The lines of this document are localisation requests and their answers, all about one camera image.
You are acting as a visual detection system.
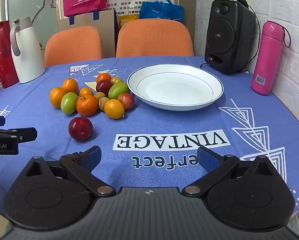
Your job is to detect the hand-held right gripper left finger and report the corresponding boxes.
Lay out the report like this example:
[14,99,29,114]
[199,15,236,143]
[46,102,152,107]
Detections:
[23,146,116,197]

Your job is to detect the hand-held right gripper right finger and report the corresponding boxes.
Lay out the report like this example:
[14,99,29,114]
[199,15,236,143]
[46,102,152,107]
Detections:
[182,146,282,197]

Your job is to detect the yellowish orange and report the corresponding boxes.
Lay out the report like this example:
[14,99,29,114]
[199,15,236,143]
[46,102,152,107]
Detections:
[104,99,125,119]

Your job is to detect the green jujube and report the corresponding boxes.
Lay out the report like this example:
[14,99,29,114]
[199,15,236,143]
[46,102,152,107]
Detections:
[108,82,129,100]
[61,92,79,115]

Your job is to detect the pink red plum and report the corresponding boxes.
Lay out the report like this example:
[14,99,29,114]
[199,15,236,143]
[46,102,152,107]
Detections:
[117,93,135,110]

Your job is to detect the white plate with blue rim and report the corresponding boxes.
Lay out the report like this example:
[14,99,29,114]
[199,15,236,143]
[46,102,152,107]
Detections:
[127,64,224,111]

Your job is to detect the blue printed tablecloth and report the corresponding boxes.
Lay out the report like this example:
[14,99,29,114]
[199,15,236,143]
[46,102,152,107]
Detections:
[0,56,299,222]

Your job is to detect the red jug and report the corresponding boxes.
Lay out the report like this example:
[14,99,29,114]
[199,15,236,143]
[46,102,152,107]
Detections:
[0,20,19,89]

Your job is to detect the white thermos jug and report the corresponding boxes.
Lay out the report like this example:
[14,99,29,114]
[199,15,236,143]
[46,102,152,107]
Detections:
[9,17,46,84]

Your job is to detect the orange fabric chair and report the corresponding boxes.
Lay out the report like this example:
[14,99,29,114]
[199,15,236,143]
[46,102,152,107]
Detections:
[44,26,102,67]
[116,19,194,58]

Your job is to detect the pink thermos bottle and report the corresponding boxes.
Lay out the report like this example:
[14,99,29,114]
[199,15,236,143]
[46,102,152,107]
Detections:
[251,21,292,96]

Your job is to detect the black speaker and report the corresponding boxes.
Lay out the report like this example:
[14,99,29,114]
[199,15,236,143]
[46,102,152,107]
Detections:
[204,0,257,75]

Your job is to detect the yellow sack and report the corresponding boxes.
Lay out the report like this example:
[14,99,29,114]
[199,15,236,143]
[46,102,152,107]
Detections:
[118,12,140,29]

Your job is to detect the blue tote bag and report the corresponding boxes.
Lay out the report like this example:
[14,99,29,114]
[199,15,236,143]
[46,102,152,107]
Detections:
[139,0,185,27]

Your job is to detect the brown paper bag blue handles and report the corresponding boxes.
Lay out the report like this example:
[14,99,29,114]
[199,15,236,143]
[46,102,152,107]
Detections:
[58,10,115,58]

